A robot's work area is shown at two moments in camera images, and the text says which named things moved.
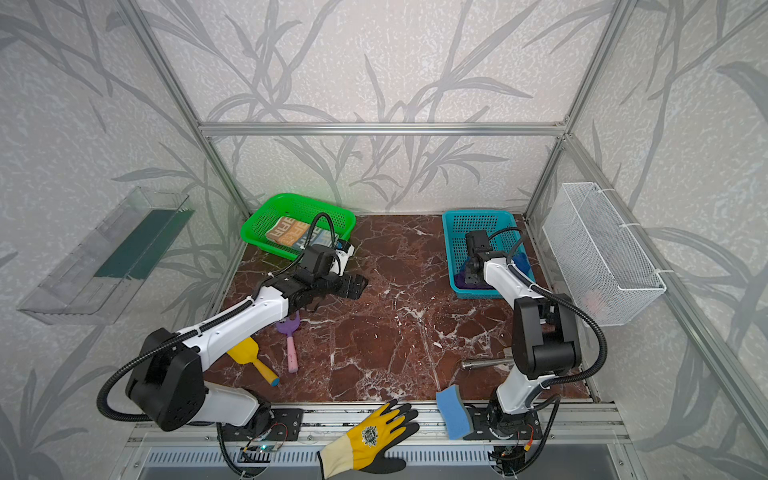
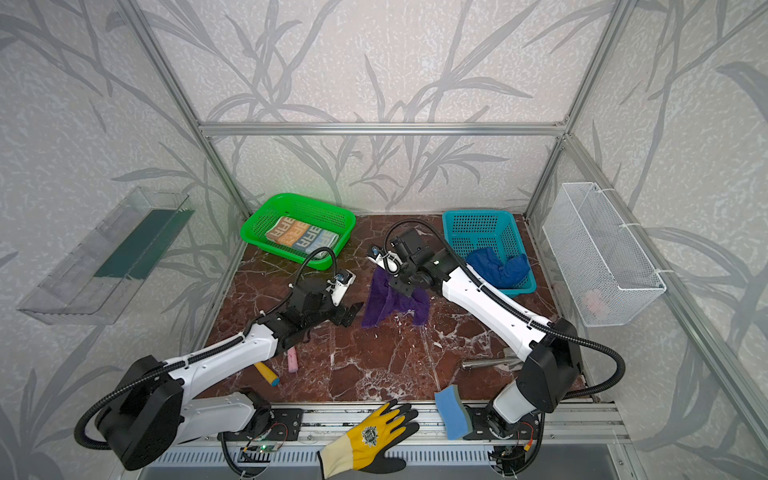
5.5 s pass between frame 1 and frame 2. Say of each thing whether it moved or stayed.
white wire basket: stayed
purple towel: moved
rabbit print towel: stayed
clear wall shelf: stayed
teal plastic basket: stayed
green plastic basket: stayed
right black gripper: moved
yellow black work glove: stayed
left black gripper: moved
